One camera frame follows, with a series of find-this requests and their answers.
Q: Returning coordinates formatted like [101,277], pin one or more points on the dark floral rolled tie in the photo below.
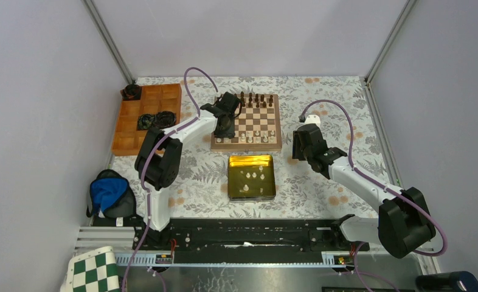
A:
[131,92]

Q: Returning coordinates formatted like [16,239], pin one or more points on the dark rolled tie centre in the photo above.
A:
[164,119]

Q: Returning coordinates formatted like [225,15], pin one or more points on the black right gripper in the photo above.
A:
[296,154]

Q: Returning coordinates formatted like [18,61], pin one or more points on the blue black cloth bag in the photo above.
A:
[110,196]

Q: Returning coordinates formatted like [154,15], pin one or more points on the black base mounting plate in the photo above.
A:
[245,241]

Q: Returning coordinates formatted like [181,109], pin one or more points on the wooden chess board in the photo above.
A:
[257,126]

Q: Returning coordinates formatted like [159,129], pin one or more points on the green white chess mat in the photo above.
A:
[93,271]

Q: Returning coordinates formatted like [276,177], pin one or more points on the aluminium frame rail left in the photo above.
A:
[108,40]

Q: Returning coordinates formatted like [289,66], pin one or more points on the black cylinder bottle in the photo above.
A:
[458,281]

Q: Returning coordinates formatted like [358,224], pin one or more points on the floral patterned table mat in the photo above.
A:
[200,189]

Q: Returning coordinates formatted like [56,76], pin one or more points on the wooden compartment tray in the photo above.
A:
[144,107]

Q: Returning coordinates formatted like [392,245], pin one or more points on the blue yellow rolled tie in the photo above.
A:
[145,121]

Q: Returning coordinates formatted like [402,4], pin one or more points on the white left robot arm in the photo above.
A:
[159,157]

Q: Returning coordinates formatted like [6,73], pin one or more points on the gold metal tin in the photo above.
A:
[235,179]

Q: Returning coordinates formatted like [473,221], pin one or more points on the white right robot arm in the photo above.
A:
[403,223]

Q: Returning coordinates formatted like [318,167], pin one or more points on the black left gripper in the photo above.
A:
[228,132]

